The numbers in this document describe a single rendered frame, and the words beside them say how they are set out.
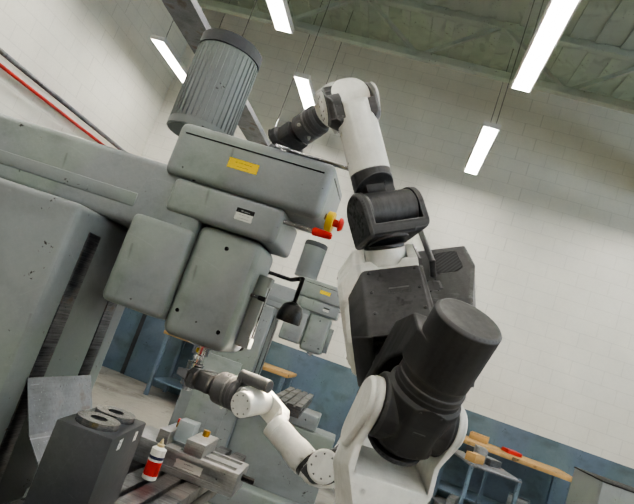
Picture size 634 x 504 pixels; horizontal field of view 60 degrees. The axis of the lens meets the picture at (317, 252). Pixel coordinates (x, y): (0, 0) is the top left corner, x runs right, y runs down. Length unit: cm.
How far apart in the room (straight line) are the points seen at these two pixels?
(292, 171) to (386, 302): 57
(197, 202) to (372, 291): 65
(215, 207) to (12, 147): 67
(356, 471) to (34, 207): 109
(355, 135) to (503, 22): 713
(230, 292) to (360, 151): 55
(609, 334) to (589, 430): 133
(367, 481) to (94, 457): 55
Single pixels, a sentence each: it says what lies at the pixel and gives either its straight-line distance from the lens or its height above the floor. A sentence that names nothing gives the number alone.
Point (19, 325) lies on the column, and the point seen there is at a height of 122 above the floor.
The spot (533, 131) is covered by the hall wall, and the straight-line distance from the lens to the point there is 903.
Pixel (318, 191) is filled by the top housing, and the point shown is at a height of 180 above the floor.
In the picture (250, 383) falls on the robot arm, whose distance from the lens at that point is 148.
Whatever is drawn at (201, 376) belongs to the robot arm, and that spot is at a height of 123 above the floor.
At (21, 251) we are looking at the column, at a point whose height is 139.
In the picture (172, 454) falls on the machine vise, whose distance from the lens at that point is 174.
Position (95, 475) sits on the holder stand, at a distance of 123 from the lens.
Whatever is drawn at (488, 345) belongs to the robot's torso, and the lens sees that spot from 86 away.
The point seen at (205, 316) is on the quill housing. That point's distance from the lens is 151.
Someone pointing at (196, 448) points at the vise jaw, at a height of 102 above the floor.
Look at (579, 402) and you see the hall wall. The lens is 847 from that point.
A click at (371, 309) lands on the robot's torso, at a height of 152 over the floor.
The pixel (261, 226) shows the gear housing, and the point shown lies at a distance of 149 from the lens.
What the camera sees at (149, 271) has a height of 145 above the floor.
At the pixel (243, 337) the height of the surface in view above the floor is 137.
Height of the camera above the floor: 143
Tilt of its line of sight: 9 degrees up
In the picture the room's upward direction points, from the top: 19 degrees clockwise
